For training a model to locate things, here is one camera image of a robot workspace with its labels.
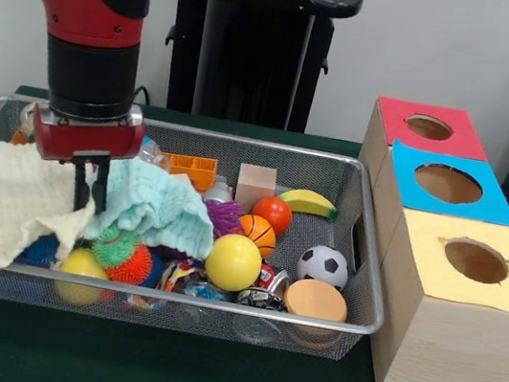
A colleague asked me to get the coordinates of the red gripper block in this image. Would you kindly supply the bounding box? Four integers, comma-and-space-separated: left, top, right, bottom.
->
19, 89, 151, 222

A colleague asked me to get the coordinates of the mint green knitted cloth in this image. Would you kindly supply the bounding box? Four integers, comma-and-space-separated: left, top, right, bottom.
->
81, 150, 226, 262

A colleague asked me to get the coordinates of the shallow metal mesh bin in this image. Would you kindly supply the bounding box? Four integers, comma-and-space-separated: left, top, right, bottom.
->
0, 91, 411, 368

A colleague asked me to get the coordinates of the wooden box with three holes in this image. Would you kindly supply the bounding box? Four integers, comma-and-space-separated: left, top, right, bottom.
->
322, 93, 509, 382

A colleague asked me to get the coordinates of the orange toy brick plate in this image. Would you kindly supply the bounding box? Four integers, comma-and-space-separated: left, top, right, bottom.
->
156, 150, 220, 195

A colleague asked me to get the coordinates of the smooth yellow ball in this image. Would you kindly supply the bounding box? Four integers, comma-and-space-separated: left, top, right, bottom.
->
201, 230, 267, 297

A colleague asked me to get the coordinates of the plain wooden cube block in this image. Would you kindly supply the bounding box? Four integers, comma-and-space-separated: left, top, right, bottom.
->
232, 162, 279, 218

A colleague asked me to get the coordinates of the small orange basketball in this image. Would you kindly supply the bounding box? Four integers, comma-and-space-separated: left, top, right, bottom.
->
230, 212, 279, 258

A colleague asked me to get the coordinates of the smooth orange-red ball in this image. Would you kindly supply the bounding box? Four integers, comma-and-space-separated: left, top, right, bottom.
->
247, 193, 297, 239

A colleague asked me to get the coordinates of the dark green table cloth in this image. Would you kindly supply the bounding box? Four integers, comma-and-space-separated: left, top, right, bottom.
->
0, 81, 509, 382

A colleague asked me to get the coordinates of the yellow toy banana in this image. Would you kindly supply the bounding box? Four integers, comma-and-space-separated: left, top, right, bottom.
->
275, 185, 341, 222

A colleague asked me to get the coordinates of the small soccer ball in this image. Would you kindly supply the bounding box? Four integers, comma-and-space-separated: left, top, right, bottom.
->
293, 241, 354, 293

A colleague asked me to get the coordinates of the round container with orange lid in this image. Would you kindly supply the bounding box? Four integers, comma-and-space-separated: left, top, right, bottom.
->
277, 274, 353, 354

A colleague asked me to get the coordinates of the black cable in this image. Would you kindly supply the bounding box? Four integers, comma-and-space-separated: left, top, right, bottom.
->
132, 84, 154, 107

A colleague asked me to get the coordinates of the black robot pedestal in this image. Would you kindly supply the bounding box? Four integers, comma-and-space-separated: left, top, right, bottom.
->
144, 0, 364, 141

